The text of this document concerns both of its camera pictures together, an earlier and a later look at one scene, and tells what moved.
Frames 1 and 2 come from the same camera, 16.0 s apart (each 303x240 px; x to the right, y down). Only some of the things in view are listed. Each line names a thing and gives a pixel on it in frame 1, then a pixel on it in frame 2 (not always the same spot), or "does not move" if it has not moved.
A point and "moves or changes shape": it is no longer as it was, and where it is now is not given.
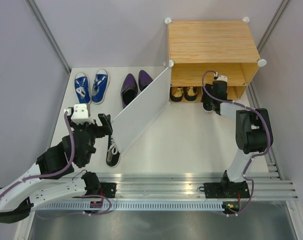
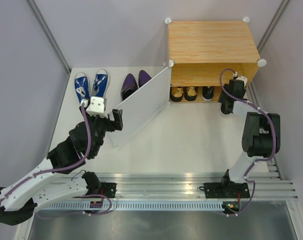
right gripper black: [209, 87] → [222, 98]
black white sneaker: [207, 100] moves or changes shape
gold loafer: [176, 93] does not move
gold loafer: [190, 93] does not move
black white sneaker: [113, 155] moves or changes shape
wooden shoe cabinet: [226, 47] does not move
